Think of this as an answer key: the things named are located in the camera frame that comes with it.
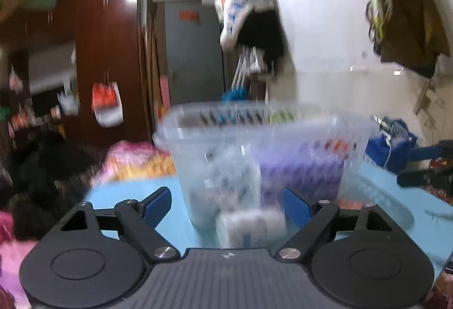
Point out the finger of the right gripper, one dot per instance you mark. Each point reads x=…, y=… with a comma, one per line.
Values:
x=443, y=149
x=436, y=178

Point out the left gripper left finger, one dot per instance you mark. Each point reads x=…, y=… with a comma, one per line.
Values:
x=139, y=221

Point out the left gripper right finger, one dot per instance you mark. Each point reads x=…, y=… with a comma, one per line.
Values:
x=314, y=222

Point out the purple box in basket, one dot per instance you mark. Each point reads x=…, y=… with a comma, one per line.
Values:
x=314, y=169

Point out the pink floral blanket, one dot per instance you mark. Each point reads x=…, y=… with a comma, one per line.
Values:
x=128, y=161

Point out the clear plastic storage basket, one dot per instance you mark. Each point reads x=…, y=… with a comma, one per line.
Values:
x=242, y=155

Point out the orange white hanging bag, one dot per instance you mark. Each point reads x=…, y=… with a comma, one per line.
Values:
x=106, y=104

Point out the white plastic hanging bag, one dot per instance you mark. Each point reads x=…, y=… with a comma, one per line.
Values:
x=68, y=99

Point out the blue plastic bag pile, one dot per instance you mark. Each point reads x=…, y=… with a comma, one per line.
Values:
x=235, y=94

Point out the grey door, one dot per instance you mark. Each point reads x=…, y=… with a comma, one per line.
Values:
x=193, y=54

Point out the dark red wooden wardrobe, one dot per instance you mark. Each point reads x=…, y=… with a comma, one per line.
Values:
x=106, y=35

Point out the white black hanging jacket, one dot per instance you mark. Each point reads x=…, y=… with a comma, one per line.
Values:
x=253, y=24

